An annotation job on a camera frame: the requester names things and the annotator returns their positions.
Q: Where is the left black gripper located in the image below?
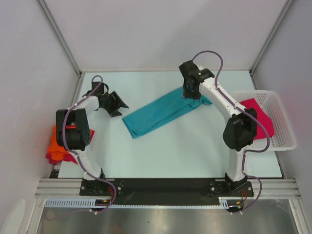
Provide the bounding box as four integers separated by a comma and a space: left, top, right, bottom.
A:
100, 91, 128, 117

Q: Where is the teal t shirt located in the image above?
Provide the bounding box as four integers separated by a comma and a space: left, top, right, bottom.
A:
122, 86, 212, 139

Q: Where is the white plastic mesh basket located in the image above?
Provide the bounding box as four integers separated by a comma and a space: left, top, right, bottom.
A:
232, 90, 297, 151

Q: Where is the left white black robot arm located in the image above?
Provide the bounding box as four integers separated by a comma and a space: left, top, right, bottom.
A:
56, 81, 129, 195

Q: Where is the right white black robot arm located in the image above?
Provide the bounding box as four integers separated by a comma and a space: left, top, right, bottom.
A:
179, 60, 257, 195

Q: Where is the magenta t shirt on table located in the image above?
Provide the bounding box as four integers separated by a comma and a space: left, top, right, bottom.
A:
45, 129, 96, 165

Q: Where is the orange t shirt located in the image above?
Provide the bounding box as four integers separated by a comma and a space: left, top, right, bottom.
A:
46, 125, 96, 161

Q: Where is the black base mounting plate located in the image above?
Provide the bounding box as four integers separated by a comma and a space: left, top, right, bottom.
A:
79, 178, 254, 206

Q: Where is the red t shirt in basket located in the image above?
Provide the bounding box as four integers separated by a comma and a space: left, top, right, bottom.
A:
240, 98, 275, 140

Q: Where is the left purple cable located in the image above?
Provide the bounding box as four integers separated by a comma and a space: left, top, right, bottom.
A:
62, 75, 116, 215

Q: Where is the aluminium frame rail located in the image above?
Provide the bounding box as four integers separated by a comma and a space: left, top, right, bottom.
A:
35, 178, 301, 199

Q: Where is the white slotted cable duct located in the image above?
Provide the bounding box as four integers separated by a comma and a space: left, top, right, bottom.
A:
45, 197, 244, 209

